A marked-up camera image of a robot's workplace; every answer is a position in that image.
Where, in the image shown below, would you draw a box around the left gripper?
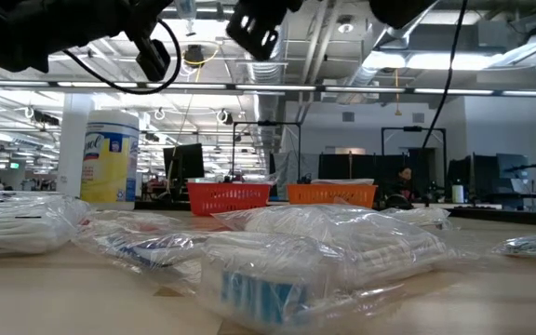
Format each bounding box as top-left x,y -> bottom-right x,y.
126,0 -> 304,84

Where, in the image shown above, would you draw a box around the bagged white cotton balls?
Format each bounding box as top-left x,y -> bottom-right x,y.
211,203 -> 478,288

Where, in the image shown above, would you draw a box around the bagged toothbrush red handle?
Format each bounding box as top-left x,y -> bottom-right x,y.
74,208 -> 193,236

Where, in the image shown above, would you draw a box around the bagged toothbrush blue handle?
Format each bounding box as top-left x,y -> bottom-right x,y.
71,230 -> 211,276

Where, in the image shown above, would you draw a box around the bagged toothbrush blue bristles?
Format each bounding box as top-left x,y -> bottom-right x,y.
197,232 -> 413,335

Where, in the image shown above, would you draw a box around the rig LED light bar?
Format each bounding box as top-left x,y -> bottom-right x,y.
0,79 -> 536,98

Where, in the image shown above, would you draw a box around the black background monitor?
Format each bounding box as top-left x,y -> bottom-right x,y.
163,143 -> 206,183

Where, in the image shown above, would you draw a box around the black partition panel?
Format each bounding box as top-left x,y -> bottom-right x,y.
317,152 -> 436,206

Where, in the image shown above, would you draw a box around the small red mesh basket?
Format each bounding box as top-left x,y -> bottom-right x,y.
186,181 -> 273,218

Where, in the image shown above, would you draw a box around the orange mesh basket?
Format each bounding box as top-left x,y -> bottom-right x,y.
286,183 -> 380,209

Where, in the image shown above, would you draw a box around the person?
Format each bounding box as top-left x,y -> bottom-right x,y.
388,166 -> 421,208

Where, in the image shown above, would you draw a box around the Lysol wipes canister yellow label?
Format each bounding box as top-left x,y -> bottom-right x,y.
80,110 -> 141,211

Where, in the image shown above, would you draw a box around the white building column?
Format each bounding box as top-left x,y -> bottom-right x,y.
55,92 -> 96,200

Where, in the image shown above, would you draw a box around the black desk monitor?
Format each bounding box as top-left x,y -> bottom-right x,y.
447,154 -> 501,202

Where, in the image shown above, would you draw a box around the bagged silver nail clipper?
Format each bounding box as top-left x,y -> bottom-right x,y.
490,229 -> 536,260

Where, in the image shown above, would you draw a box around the silver air duct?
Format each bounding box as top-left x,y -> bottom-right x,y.
342,0 -> 440,104
237,0 -> 288,85

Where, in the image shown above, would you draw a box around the black ceiling cord reel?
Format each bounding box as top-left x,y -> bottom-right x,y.
181,44 -> 221,78

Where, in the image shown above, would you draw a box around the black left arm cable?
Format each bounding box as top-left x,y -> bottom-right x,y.
61,18 -> 184,97

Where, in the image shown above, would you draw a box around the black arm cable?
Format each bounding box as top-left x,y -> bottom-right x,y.
420,0 -> 470,151
61,18 -> 184,97

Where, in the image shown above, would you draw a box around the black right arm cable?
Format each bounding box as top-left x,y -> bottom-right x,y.
420,0 -> 470,151

